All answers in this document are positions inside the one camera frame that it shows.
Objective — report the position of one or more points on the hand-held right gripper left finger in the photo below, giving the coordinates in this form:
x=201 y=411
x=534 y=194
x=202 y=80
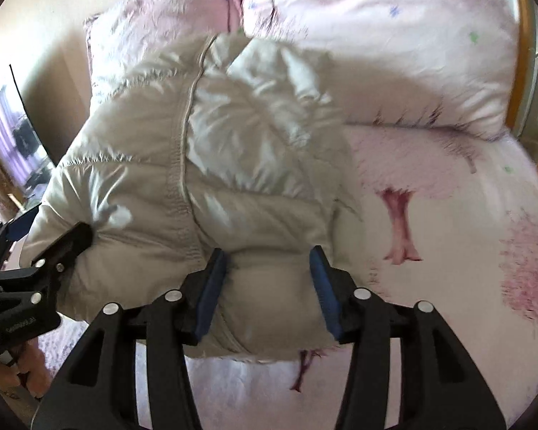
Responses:
x=210 y=298

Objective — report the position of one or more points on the person's left hand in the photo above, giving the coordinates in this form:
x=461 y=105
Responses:
x=31 y=367

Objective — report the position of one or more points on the orange wooden frame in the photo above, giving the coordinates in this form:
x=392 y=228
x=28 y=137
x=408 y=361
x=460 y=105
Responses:
x=527 y=76

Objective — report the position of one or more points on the pink printed pillow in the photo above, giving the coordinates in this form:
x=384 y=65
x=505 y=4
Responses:
x=148 y=22
x=408 y=45

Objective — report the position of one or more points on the flat screen television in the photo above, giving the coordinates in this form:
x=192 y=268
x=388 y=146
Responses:
x=20 y=134

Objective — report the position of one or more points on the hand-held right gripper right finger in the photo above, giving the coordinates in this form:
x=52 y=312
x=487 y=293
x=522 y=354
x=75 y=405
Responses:
x=328 y=298

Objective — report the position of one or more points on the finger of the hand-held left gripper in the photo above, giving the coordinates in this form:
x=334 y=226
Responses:
x=74 y=239
x=20 y=228

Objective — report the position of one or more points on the cream puffer jacket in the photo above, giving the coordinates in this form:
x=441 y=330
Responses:
x=206 y=165

